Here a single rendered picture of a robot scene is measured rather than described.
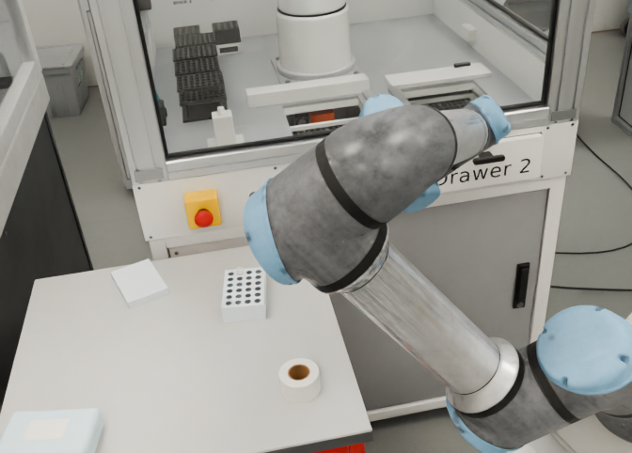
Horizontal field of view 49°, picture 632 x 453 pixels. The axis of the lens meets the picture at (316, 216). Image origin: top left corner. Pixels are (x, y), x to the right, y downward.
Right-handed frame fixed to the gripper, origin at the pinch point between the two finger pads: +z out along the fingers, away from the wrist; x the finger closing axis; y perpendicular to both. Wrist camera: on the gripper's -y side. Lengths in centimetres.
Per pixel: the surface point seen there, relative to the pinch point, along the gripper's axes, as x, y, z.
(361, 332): 2, 19, 49
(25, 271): -83, -12, 47
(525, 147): 41.5, -7.2, 6.1
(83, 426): -56, 40, -14
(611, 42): 240, -186, 241
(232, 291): -29.2, 16.6, 2.8
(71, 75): -106, -195, 216
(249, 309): -26.4, 21.5, 0.5
